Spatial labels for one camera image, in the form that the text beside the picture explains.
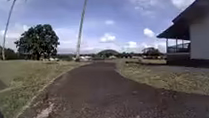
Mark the dark hill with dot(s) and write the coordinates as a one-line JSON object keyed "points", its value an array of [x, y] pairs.
{"points": [[107, 52]]}

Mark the large round dark tree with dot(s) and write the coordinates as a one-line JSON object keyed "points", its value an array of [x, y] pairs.
{"points": [[38, 40]]}

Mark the grass lawn with pale edge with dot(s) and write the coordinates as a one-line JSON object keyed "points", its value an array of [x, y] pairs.
{"points": [[19, 74]]}

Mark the thin curved palm tree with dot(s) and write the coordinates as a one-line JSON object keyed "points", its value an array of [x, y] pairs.
{"points": [[6, 31]]}

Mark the green grass lawn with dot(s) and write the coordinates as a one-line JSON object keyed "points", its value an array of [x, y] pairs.
{"points": [[166, 79]]}

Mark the tall leaning palm tree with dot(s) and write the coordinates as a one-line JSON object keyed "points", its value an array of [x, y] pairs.
{"points": [[80, 29]]}

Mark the dark asphalt road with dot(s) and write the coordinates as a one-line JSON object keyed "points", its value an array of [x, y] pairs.
{"points": [[97, 95]]}

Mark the dark low structure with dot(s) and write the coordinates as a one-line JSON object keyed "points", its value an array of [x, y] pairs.
{"points": [[150, 51]]}

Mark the white building with dark roof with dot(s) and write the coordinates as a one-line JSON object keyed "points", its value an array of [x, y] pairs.
{"points": [[202, 38]]}

